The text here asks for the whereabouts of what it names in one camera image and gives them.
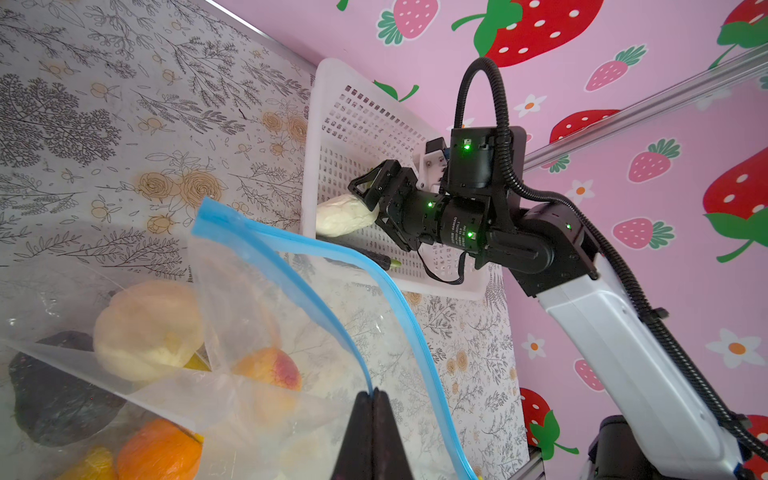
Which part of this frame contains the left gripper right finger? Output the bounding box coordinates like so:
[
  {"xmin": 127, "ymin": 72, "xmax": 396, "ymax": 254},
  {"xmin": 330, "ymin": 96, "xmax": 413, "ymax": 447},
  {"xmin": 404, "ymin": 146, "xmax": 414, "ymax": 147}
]
[{"xmin": 371, "ymin": 388, "xmax": 414, "ymax": 480}]

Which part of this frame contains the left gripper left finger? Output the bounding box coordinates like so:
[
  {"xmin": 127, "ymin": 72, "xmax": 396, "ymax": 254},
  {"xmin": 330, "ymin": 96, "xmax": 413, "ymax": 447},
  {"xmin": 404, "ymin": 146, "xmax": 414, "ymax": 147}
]
[{"xmin": 331, "ymin": 391, "xmax": 374, "ymax": 480}]

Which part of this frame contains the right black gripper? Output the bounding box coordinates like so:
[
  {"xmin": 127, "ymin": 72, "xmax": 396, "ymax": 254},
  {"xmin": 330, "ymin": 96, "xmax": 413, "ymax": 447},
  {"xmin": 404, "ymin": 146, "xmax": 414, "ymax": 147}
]
[{"xmin": 348, "ymin": 160, "xmax": 480, "ymax": 252}]

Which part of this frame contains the white toy radish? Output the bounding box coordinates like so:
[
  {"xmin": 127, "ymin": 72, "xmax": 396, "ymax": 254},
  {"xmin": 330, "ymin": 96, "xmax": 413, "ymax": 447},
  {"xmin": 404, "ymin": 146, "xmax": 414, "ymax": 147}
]
[{"xmin": 315, "ymin": 193, "xmax": 379, "ymax": 238}]

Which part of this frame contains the white plastic basket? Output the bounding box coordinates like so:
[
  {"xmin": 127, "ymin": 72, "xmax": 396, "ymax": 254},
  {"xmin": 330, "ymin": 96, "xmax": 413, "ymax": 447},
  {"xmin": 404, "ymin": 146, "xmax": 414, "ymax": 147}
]
[{"xmin": 300, "ymin": 58, "xmax": 491, "ymax": 300}]

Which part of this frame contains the yellow orange toy fruit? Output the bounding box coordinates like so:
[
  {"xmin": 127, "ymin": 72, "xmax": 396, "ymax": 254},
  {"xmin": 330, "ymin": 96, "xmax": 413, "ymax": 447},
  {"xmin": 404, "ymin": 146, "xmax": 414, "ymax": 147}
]
[{"xmin": 232, "ymin": 347, "xmax": 302, "ymax": 391}]

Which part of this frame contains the clear zip top bag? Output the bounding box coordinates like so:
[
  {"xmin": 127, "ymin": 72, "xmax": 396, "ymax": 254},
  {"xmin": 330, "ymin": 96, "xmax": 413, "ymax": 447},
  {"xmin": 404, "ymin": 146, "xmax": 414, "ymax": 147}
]
[{"xmin": 1, "ymin": 200, "xmax": 474, "ymax": 479}]

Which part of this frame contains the orange toy tangerine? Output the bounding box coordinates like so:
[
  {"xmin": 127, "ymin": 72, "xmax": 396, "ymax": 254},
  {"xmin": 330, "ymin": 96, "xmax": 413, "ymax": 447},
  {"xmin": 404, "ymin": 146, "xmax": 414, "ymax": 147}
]
[{"xmin": 116, "ymin": 419, "xmax": 204, "ymax": 479}]

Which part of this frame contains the beige toy potato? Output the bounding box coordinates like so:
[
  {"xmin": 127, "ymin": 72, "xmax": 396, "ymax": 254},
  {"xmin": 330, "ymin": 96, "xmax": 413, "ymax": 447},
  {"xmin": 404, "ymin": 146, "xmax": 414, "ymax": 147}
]
[{"xmin": 93, "ymin": 280, "xmax": 204, "ymax": 383}]

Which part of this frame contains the yellow toy lemon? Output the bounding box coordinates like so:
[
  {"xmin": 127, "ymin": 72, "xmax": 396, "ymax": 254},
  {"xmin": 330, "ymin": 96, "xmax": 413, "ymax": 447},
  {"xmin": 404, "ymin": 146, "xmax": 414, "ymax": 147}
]
[{"xmin": 57, "ymin": 446, "xmax": 118, "ymax": 480}]

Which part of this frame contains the dark brown toy fruit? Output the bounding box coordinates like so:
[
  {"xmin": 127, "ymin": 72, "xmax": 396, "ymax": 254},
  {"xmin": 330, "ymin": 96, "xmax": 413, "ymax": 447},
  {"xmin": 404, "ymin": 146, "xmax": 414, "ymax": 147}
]
[{"xmin": 8, "ymin": 353, "xmax": 126, "ymax": 447}]

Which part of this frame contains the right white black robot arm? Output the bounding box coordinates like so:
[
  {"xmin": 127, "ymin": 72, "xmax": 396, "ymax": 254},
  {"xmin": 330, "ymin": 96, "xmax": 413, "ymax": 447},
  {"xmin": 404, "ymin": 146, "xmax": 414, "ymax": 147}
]
[{"xmin": 349, "ymin": 57, "xmax": 767, "ymax": 479}]

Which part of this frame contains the dark purple toy eggplant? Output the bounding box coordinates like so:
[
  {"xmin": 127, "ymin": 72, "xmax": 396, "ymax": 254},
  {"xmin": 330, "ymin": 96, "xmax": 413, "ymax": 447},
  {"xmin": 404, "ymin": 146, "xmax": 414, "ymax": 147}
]
[{"xmin": 317, "ymin": 236, "xmax": 403, "ymax": 270}]

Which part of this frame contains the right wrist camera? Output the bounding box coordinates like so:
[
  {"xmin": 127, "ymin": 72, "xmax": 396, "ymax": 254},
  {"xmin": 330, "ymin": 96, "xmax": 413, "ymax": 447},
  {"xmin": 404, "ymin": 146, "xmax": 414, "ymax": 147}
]
[{"xmin": 415, "ymin": 137, "xmax": 450, "ymax": 193}]

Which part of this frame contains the right aluminium corner post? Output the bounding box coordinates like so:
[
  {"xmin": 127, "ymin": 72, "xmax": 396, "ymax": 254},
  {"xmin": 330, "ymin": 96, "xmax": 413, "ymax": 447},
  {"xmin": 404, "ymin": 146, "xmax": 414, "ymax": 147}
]
[{"xmin": 523, "ymin": 45, "xmax": 767, "ymax": 172}]

